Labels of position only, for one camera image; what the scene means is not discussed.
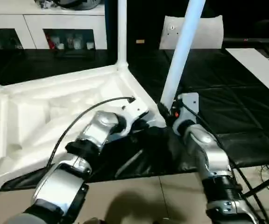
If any black work mat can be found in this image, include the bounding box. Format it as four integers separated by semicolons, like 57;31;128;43
0;47;269;193

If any white plastic bag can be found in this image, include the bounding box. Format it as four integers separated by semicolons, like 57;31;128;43
159;15;224;50

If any white flat board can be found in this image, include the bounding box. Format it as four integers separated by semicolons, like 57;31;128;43
225;48;269;104

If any black stand leg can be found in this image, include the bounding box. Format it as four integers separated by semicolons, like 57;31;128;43
244;170;269;197

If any white cabinet with glass doors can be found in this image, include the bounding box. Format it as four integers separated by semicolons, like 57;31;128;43
0;0;108;51

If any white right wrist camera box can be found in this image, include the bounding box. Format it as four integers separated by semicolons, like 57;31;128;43
177;92;200;123

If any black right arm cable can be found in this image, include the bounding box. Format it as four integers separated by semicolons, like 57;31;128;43
180;104;268;224

